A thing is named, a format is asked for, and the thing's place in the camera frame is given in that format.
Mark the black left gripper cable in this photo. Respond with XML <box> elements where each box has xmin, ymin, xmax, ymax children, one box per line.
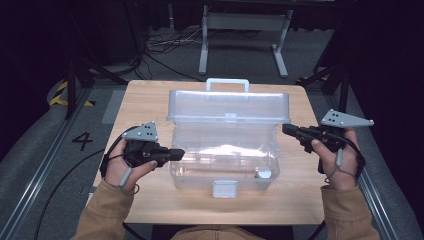
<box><xmin>33</xmin><ymin>125</ymin><xmax>143</xmax><ymax>240</ymax></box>

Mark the grey gripper wrist strap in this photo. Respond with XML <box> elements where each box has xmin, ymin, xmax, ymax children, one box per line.
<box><xmin>324</xmin><ymin>148</ymin><xmax>358</xmax><ymax>185</ymax></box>
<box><xmin>114</xmin><ymin>166</ymin><xmax>140</xmax><ymax>196</ymax></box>

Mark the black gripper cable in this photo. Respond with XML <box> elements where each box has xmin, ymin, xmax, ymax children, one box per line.
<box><xmin>316</xmin><ymin>133</ymin><xmax>367</xmax><ymax>181</ymax></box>
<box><xmin>33</xmin><ymin>125</ymin><xmax>143</xmax><ymax>240</ymax></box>

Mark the bundle of floor cables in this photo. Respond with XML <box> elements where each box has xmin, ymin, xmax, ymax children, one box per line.
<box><xmin>142</xmin><ymin>27</ymin><xmax>205</xmax><ymax>56</ymax></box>

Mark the grey metal desk frame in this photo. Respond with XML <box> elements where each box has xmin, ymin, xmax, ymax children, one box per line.
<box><xmin>197</xmin><ymin>4</ymin><xmax>295</xmax><ymax>80</ymax></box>

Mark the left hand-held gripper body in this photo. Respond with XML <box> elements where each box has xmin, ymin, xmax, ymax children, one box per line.
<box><xmin>121</xmin><ymin>120</ymin><xmax>172</xmax><ymax>169</ymax></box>

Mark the grey right gripper wrist strap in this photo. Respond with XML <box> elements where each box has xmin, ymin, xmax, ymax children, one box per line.
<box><xmin>324</xmin><ymin>148</ymin><xmax>358</xmax><ymax>185</ymax></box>

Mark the person's tan jacket torso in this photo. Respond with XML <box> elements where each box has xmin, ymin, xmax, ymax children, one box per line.
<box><xmin>169</xmin><ymin>225</ymin><xmax>268</xmax><ymax>240</ymax></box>

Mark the person's right hand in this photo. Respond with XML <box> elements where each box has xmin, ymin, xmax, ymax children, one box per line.
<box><xmin>311</xmin><ymin>127</ymin><xmax>363</xmax><ymax>192</ymax></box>

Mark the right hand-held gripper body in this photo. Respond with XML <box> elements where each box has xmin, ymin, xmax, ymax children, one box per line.
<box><xmin>309</xmin><ymin>108</ymin><xmax>375</xmax><ymax>155</ymax></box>

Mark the grey left gripper wrist strap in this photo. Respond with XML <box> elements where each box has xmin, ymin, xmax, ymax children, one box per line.
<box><xmin>114</xmin><ymin>166</ymin><xmax>140</xmax><ymax>196</ymax></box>

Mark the yellow black hazard tape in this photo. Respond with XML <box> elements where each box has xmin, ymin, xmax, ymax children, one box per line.
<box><xmin>48</xmin><ymin>80</ymin><xmax>96</xmax><ymax>108</ymax></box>

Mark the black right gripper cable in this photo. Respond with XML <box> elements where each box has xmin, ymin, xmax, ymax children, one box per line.
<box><xmin>316</xmin><ymin>133</ymin><xmax>367</xmax><ymax>181</ymax></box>

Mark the clear plastic storage box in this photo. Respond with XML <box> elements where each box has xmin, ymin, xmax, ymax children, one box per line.
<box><xmin>165</xmin><ymin>77</ymin><xmax>292</xmax><ymax>200</ymax></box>

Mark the black tripod stand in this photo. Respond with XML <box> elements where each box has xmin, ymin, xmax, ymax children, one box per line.
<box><xmin>64</xmin><ymin>56</ymin><xmax>130</xmax><ymax>120</ymax></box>
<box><xmin>295</xmin><ymin>62</ymin><xmax>352</xmax><ymax>113</ymax></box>

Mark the person's left hand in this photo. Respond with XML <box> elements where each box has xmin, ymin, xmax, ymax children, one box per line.
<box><xmin>104</xmin><ymin>137</ymin><xmax>159</xmax><ymax>195</ymax></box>

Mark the small white bottle green label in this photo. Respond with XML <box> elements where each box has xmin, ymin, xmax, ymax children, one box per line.
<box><xmin>254</xmin><ymin>167</ymin><xmax>273</xmax><ymax>181</ymax></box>

